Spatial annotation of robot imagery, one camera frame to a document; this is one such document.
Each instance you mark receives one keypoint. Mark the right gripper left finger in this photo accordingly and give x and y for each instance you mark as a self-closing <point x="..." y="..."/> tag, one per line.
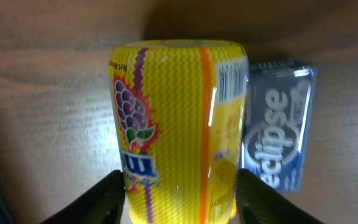
<point x="101" y="204"/>

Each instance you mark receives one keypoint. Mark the yellow candy roll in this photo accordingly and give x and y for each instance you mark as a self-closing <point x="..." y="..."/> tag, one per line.
<point x="178" y="108"/>

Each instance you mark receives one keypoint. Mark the blue Eclipse mint tin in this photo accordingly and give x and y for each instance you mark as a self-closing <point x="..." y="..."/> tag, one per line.
<point x="276" y="123"/>

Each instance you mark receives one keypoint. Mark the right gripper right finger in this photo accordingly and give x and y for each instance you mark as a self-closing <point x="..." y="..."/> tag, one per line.
<point x="258" y="203"/>

